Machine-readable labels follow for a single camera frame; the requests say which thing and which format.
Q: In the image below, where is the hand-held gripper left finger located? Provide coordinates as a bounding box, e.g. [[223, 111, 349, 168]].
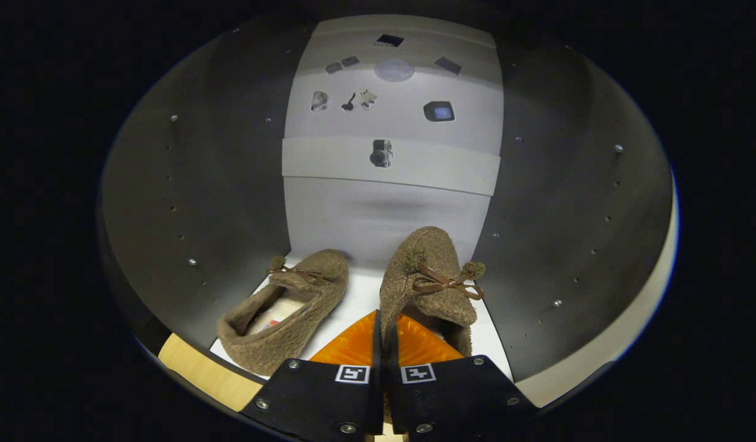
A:
[[240, 310, 384, 441]]

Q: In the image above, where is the dark grey shoe cabinet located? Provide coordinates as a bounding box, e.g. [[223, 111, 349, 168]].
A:
[[99, 12, 679, 418]]

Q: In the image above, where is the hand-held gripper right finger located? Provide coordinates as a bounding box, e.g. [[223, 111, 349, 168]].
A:
[[387, 313, 538, 441]]

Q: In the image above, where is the brown fuzzy shoe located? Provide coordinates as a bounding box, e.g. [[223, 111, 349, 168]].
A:
[[379, 226, 486, 360], [217, 249, 350, 376]]

